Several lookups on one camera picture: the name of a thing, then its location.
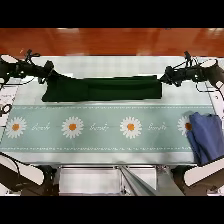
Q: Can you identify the dark green T-shirt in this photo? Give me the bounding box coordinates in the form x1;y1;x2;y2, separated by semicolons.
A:
41;73;164;103

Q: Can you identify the black cable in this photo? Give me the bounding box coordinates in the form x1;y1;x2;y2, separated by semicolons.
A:
195;80;216;95
0;102;14;117

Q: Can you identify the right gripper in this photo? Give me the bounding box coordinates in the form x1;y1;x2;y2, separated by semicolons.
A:
159;65;183;88

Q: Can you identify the silver frame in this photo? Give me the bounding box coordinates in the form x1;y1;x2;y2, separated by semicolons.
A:
49;162;198;197

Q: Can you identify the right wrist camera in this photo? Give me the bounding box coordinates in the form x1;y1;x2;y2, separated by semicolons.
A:
182;50;195;67

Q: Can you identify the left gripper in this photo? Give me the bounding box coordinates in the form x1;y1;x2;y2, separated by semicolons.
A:
37;60;56;85

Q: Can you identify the blue garment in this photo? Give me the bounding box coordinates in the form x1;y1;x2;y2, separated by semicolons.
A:
185;111;224;167

